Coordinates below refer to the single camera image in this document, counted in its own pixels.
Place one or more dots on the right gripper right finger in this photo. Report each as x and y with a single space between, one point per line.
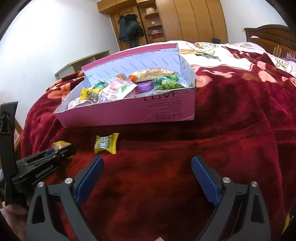
240 212

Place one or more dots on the green peas snack bag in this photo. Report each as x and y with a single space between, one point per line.
167 82

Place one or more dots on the black bag by wardrobe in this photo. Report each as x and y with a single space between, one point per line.
216 41

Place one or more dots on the small peach jelly pouch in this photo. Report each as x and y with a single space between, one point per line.
77 103

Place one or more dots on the wooden headboard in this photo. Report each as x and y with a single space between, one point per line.
274 39

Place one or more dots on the large peach jelly pouch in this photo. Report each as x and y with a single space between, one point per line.
117 89

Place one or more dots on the purple mint tin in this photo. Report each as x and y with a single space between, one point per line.
144 86

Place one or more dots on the chocolate jelly cup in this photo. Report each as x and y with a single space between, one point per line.
60 145

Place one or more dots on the dark red floral blanket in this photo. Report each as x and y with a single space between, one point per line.
244 128

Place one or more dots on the pink cardboard box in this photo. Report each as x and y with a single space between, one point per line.
149 107

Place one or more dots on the small green snack bag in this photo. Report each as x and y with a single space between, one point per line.
100 85

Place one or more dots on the pink checked cartoon bedsheet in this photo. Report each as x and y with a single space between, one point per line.
239 55

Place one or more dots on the round box on shelf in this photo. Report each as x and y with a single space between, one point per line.
150 10

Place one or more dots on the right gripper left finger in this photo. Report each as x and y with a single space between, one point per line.
44 222

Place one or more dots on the red pot on shelf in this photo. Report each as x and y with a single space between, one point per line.
155 34

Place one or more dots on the rice cracker orange pack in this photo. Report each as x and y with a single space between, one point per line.
149 74

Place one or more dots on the low white shelf unit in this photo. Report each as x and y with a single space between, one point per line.
77 65

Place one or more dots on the person's left hand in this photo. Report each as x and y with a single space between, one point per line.
15 216

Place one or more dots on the yellow candy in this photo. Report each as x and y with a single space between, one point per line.
107 143
90 94

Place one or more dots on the wooden wardrobe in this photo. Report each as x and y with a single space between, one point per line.
192 21

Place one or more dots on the wooden side cabinet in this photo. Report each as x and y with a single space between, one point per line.
17 135

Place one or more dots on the burger gummy candy packet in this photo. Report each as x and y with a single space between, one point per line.
120 76

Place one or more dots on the dark hanging coats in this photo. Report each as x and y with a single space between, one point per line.
130 30

